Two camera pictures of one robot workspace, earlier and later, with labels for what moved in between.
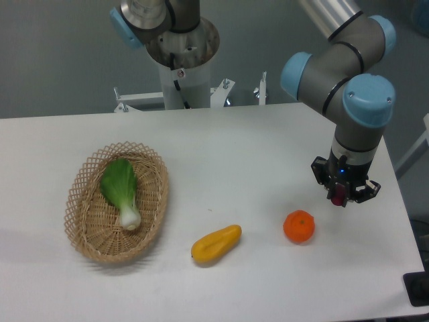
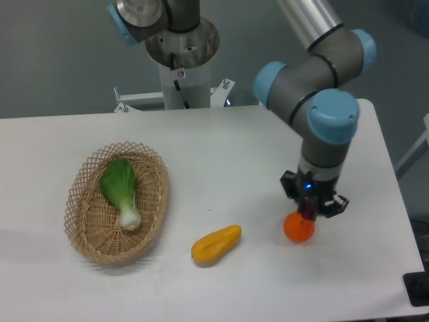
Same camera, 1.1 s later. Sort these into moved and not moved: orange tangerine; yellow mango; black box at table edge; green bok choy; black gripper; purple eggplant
Moved: black gripper; purple eggplant
Not moved: black box at table edge; green bok choy; orange tangerine; yellow mango
